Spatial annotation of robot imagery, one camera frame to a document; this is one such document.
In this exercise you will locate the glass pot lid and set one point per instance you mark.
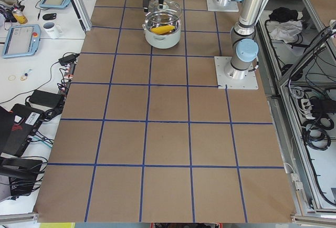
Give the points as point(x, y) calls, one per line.
point(167, 12)

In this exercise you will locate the light green cooking pot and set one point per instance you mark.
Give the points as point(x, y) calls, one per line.
point(162, 41)

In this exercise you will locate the black laptop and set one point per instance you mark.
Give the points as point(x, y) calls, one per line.
point(24, 123)

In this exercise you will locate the blue teach pendant near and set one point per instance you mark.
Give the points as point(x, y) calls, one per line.
point(21, 41)

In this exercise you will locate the white cloth pile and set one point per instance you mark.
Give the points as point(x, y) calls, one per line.
point(287, 32)

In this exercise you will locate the yellow corn cob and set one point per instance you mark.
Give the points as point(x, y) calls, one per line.
point(161, 30)

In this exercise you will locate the black power brick large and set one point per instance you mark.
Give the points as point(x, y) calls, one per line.
point(47, 99)

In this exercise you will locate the white mug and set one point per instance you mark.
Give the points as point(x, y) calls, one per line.
point(53, 30)

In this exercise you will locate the black power adapter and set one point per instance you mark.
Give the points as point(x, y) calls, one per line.
point(69, 59)

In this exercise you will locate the black cloth pile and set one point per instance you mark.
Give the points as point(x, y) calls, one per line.
point(283, 14)

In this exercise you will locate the black computer mouse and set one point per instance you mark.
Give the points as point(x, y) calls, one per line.
point(49, 16)

